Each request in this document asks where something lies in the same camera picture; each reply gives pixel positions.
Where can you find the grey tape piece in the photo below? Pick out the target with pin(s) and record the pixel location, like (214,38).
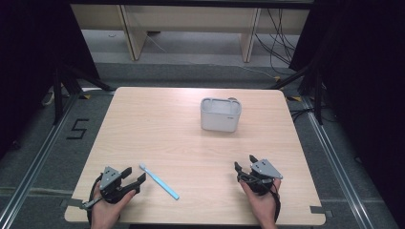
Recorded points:
(317,210)
(74,203)

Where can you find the person's right hand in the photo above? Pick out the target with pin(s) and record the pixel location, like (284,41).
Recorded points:
(264,208)

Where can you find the aluminium floor rail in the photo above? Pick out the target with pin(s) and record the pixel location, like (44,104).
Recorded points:
(35,162)
(337,162)

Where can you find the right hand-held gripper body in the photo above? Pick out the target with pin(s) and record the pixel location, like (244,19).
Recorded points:
(264,168)

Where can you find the black curtain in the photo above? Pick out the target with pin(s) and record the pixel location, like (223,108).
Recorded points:
(363,79)
(28,63)

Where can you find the beige wooden bench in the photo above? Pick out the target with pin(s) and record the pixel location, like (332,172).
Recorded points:
(191,19)

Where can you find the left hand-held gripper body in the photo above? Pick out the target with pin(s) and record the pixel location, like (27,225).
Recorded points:
(110,179)

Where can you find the black metal stand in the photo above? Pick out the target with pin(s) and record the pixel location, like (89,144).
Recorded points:
(318,95)
(58,95)

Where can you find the light blue toothbrush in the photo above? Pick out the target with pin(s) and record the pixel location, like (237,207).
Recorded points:
(160,183)

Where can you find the white toothbrush holder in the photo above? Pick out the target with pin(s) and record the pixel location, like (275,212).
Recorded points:
(220,119)

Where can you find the person's left hand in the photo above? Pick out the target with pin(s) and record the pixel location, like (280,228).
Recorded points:
(105,214)

